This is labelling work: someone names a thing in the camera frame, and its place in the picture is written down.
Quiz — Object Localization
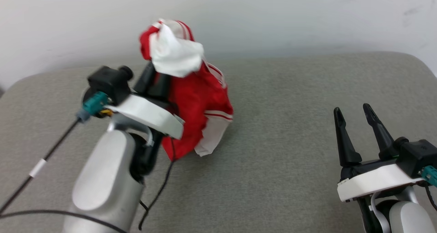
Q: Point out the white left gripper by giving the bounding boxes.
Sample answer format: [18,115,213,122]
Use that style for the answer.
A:
[104,61,185,140]

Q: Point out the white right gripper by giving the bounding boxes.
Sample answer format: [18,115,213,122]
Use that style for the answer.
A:
[334,103,425,203]

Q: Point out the red and white jersey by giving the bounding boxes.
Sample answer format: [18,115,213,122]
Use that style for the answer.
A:
[139,19,234,161]

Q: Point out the grey fabric sofa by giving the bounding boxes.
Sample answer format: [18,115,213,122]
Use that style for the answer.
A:
[0,52,437,233]

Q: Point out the teal left camera connector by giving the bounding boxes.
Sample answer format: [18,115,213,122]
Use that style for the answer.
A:
[76,91,110,123]

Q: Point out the teal camera connector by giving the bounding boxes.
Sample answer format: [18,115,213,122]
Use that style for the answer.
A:
[421,166,437,188]
[76,91,110,123]

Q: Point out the teal right camera connector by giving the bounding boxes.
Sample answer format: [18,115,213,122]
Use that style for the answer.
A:
[421,166,437,188]

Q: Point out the thin black cable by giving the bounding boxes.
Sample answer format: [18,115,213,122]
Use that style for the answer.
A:
[138,137,177,231]
[425,183,437,212]
[0,210,127,233]

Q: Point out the black cable with white tag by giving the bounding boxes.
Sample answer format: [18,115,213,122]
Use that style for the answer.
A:
[0,119,82,214]

